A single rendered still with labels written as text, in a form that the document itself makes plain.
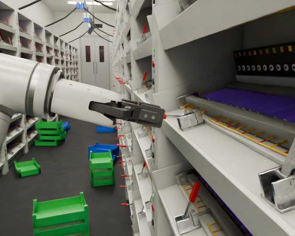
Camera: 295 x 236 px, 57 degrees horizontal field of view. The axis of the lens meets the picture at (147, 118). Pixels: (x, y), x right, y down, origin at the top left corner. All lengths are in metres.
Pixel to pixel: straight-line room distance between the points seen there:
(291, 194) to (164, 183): 0.49
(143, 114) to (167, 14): 0.29
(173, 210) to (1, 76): 0.41
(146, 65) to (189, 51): 0.70
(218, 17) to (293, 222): 0.22
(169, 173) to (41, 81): 0.40
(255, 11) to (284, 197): 0.15
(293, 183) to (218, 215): 0.30
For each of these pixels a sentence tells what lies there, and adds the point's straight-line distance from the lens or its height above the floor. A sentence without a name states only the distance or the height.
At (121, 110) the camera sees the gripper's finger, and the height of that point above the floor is 0.97.
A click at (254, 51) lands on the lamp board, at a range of 0.57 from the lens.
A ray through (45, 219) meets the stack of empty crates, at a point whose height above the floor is 0.20.
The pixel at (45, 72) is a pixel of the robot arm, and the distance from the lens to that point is 0.43.
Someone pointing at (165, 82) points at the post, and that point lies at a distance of 0.64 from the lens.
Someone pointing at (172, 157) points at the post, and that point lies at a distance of 0.68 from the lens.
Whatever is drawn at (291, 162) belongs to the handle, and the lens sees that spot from 0.23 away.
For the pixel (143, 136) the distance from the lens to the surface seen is 1.18.
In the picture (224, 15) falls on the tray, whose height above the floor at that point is 1.08.
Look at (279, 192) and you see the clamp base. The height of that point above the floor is 0.94.
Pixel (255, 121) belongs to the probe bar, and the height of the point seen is 0.96.
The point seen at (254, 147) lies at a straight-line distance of 0.33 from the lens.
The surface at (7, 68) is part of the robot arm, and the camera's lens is 0.44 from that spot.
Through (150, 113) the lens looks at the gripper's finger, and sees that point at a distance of 0.43.
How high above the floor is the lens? 1.02
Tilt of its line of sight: 10 degrees down
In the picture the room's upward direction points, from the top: straight up
